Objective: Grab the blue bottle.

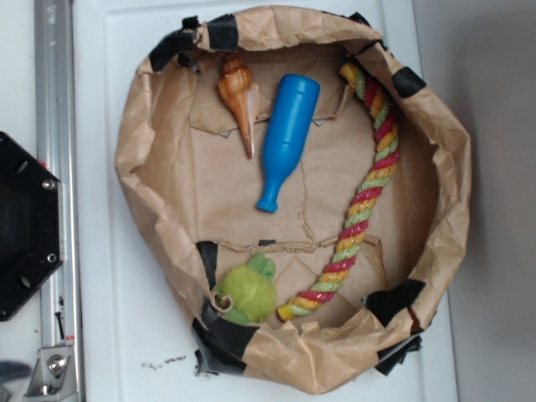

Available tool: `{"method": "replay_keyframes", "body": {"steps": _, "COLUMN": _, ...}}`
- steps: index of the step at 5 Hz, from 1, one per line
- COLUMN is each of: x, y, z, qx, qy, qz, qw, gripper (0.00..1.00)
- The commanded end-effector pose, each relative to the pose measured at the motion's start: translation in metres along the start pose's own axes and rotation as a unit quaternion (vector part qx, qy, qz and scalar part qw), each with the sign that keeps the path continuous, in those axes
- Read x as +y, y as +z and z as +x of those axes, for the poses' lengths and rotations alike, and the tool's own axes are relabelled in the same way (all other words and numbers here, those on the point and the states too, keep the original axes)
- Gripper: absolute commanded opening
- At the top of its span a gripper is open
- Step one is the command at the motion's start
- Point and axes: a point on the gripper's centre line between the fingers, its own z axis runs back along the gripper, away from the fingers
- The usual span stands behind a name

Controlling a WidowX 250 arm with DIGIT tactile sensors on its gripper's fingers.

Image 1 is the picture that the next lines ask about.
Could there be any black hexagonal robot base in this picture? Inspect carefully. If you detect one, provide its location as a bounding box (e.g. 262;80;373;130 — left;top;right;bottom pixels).
0;132;62;322

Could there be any blue plastic bottle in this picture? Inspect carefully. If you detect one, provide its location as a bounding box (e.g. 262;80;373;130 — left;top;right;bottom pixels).
257;75;321;213

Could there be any green plush toy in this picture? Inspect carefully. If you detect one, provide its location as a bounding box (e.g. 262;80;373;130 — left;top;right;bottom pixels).
212;252;277;326

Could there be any brown spiral seashell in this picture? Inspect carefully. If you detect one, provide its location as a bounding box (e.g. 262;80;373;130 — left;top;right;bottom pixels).
218;54;260;159

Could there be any multicoloured twisted rope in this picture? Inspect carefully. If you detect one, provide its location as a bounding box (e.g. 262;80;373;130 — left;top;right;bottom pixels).
276;62;401;323

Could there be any aluminium extrusion rail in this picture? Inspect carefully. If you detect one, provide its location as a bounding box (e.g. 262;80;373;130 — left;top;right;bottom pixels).
34;1;85;401

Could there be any metal corner bracket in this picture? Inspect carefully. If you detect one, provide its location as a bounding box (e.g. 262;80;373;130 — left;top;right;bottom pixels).
23;346;77;401

